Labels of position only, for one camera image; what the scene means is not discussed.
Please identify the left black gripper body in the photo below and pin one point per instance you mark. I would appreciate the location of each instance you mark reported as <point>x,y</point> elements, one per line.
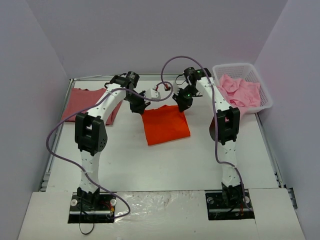
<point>137,106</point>

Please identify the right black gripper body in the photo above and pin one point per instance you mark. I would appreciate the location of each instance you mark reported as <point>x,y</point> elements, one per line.
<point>182,103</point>

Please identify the orange t shirt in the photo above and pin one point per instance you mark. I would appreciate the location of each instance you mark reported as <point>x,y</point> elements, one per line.
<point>164,124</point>

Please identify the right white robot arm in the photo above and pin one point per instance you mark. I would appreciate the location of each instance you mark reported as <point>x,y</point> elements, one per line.
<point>224,126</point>

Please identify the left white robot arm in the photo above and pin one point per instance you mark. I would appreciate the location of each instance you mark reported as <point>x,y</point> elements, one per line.
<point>90,132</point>

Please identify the light pink t shirt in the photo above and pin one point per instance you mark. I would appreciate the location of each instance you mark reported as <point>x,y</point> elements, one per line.
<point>240,92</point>

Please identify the white plastic basket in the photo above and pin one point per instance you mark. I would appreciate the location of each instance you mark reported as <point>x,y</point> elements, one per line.
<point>247,72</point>

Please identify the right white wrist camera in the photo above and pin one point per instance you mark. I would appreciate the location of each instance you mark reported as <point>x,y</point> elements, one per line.
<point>175,89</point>

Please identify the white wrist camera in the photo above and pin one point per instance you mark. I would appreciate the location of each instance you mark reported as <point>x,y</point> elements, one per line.
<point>175,89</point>
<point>152,94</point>

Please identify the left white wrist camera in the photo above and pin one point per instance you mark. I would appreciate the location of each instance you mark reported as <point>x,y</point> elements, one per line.
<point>152,94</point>

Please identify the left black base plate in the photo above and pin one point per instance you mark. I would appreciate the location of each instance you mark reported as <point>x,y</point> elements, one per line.
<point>102,213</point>

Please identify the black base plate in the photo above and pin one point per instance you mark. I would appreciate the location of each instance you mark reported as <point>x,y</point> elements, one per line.
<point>102,213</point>
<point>219,210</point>

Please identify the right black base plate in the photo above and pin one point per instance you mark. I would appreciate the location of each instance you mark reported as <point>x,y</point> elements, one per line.
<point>219,210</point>

